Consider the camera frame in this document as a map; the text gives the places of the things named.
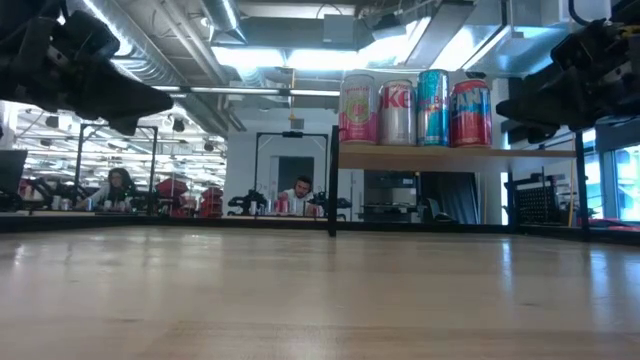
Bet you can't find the black chair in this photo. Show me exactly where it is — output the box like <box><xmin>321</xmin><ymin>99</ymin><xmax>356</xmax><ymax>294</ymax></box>
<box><xmin>424</xmin><ymin>197</ymin><xmax>459</xmax><ymax>224</ymax></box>

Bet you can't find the black rig frame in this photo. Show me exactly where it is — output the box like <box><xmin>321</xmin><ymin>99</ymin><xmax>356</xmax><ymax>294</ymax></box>
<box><xmin>74</xmin><ymin>123</ymin><xmax>159</xmax><ymax>216</ymax></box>
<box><xmin>254</xmin><ymin>131</ymin><xmax>330</xmax><ymax>201</ymax></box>

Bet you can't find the red Fanta can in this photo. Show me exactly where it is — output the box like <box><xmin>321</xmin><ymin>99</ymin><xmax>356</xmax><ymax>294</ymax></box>
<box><xmin>449</xmin><ymin>78</ymin><xmax>494</xmax><ymax>149</ymax></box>

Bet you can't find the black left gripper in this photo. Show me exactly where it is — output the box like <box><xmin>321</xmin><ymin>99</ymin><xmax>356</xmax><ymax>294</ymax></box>
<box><xmin>14</xmin><ymin>12</ymin><xmax>174</xmax><ymax>136</ymax></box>

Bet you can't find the wooden shelf with black posts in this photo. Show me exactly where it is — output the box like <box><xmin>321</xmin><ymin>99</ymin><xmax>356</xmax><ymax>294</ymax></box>
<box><xmin>327</xmin><ymin>124</ymin><xmax>590</xmax><ymax>241</ymax></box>

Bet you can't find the silver ventilation duct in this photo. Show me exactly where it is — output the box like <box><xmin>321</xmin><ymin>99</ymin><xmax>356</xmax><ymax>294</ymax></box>
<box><xmin>64</xmin><ymin>0</ymin><xmax>246</xmax><ymax>136</ymax></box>

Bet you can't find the black aluminium table frame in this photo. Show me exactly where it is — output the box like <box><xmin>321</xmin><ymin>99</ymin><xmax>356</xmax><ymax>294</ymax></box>
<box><xmin>0</xmin><ymin>213</ymin><xmax>640</xmax><ymax>246</ymax></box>

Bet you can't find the black monitor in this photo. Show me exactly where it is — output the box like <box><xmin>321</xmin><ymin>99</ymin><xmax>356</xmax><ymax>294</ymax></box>
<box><xmin>0</xmin><ymin>149</ymin><xmax>29</xmax><ymax>196</ymax></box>

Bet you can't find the silver Diet Coke can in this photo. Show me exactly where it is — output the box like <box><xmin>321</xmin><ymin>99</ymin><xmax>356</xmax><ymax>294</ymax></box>
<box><xmin>377</xmin><ymin>79</ymin><xmax>418</xmax><ymax>147</ymax></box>

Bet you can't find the black perforated cart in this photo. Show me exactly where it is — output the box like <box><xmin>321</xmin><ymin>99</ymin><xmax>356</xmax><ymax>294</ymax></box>
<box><xmin>504</xmin><ymin>172</ymin><xmax>566</xmax><ymax>226</ymax></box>

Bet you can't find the red tool cart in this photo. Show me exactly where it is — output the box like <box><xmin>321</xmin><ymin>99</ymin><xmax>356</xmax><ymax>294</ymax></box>
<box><xmin>155</xmin><ymin>178</ymin><xmax>190</xmax><ymax>217</ymax></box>
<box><xmin>199</xmin><ymin>186</ymin><xmax>225</xmax><ymax>217</ymax></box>

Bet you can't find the blue silver Red Bull can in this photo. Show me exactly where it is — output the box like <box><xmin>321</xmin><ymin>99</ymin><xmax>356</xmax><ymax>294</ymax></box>
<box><xmin>416</xmin><ymin>68</ymin><xmax>451</xmax><ymax>148</ymax></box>

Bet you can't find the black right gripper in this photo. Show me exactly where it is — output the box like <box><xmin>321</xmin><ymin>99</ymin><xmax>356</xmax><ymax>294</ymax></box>
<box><xmin>496</xmin><ymin>14</ymin><xmax>640</xmax><ymax>144</ymax></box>

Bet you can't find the dark door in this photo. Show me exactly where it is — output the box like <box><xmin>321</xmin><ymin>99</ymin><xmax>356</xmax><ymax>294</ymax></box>
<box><xmin>277</xmin><ymin>155</ymin><xmax>315</xmax><ymax>194</ymax></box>

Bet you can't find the grey ceiling box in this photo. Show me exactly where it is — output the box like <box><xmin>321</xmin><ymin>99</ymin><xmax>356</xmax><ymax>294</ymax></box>
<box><xmin>322</xmin><ymin>13</ymin><xmax>361</xmax><ymax>46</ymax></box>

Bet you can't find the pink white Spindrift can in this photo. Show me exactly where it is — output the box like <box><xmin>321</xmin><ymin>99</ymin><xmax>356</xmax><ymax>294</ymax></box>
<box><xmin>338</xmin><ymin>73</ymin><xmax>379</xmax><ymax>146</ymax></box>

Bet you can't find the person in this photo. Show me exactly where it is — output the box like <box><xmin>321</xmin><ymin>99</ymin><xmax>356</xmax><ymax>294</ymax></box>
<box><xmin>77</xmin><ymin>167</ymin><xmax>136</xmax><ymax>211</ymax></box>
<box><xmin>277</xmin><ymin>174</ymin><xmax>324</xmax><ymax>217</ymax></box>

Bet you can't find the ceiling light bar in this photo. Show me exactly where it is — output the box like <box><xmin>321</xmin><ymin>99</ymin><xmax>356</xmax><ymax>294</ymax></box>
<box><xmin>149</xmin><ymin>85</ymin><xmax>341</xmax><ymax>97</ymax></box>

